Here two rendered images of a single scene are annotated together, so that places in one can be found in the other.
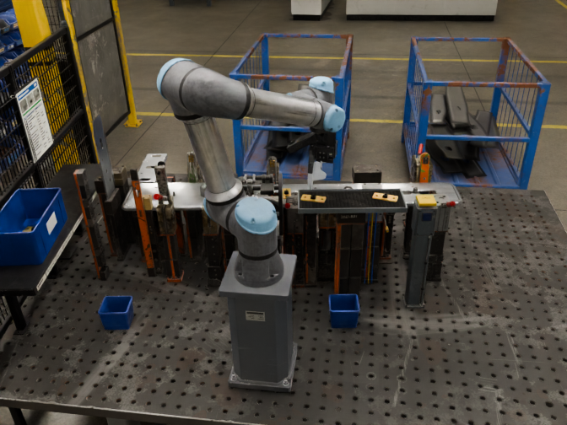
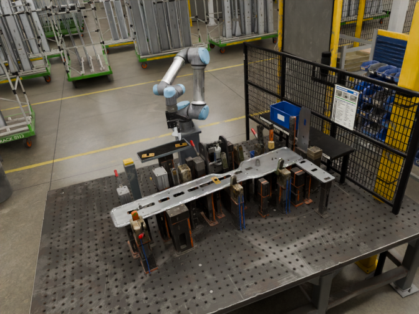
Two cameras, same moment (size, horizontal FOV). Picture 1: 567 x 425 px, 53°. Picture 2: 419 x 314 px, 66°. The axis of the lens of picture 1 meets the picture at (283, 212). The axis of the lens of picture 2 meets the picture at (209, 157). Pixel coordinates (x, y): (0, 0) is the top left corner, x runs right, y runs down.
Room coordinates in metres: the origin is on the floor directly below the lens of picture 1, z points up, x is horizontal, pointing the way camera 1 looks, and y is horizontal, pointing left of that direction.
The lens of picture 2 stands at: (3.63, -0.80, 2.28)
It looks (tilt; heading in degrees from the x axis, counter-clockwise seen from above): 31 degrees down; 155
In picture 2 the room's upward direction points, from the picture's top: 6 degrees counter-clockwise
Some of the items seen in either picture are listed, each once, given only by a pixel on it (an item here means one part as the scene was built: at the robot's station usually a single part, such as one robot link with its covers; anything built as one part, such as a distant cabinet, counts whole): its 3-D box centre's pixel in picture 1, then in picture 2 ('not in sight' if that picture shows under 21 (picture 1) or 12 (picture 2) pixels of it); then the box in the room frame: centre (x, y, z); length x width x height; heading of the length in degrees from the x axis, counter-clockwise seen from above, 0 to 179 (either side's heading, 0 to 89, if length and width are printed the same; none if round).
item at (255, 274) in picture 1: (258, 258); (185, 123); (1.37, 0.08, 1.15); 0.15 x 0.15 x 0.10
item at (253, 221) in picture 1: (255, 224); (184, 110); (1.38, 0.08, 1.27); 0.13 x 0.12 x 0.14; 38
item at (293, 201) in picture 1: (294, 243); (201, 180); (1.83, -0.04, 0.89); 0.13 x 0.11 x 0.38; 179
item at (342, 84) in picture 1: (298, 110); not in sight; (4.37, -0.14, 0.47); 1.20 x 0.80 x 0.95; 170
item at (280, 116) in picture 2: (29, 224); (288, 115); (1.68, 0.90, 1.10); 0.30 x 0.17 x 0.13; 1
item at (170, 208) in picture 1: (170, 242); (259, 163); (1.88, 0.46, 0.88); 0.07 x 0.06 x 0.35; 179
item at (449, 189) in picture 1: (291, 193); (213, 182); (2.04, -0.03, 1.00); 1.38 x 0.22 x 0.02; 89
